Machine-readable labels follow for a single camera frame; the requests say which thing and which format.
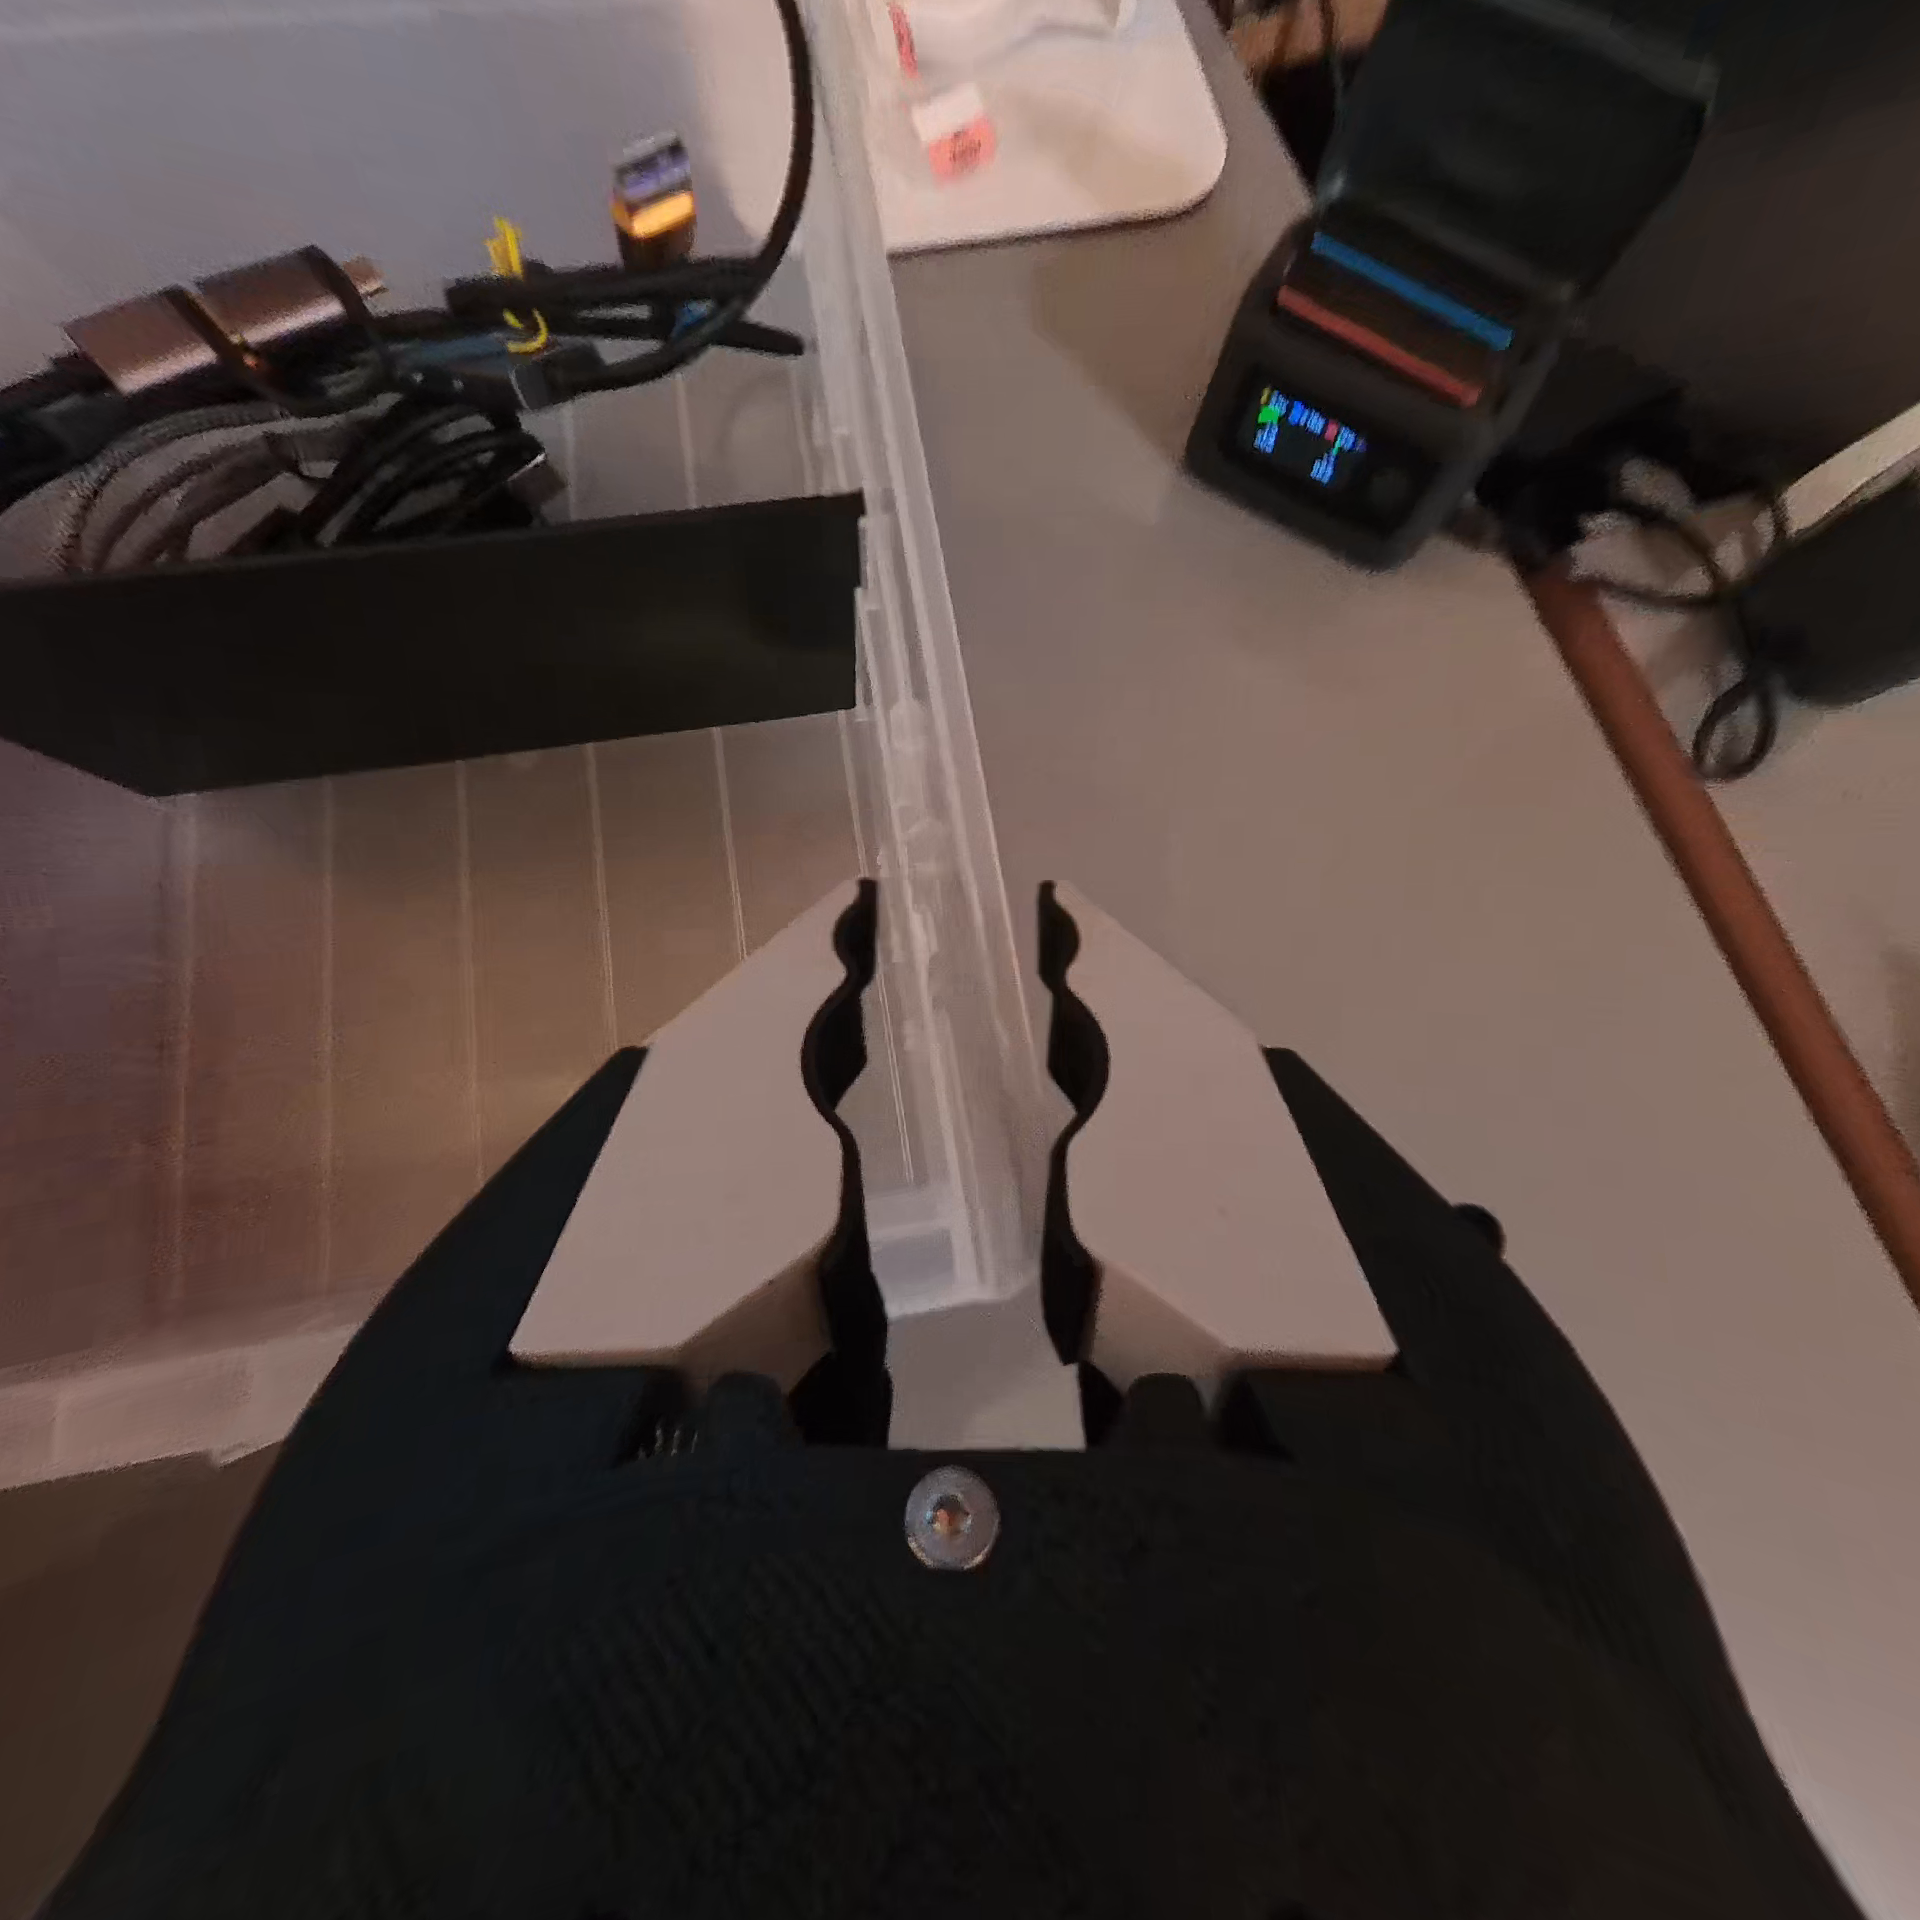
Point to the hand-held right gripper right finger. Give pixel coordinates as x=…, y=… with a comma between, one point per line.
x=1222, y=1187

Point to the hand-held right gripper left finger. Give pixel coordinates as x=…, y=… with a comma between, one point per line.
x=690, y=1187

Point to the clear plastic storage bin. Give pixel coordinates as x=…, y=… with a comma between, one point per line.
x=452, y=1050

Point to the black divider panel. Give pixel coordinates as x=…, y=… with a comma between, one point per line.
x=437, y=643

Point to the black charging case with screen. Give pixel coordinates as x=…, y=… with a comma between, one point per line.
x=1350, y=434

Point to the dark battery charger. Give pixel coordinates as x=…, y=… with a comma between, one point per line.
x=1835, y=613

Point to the small red white label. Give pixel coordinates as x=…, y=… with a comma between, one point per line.
x=950, y=142

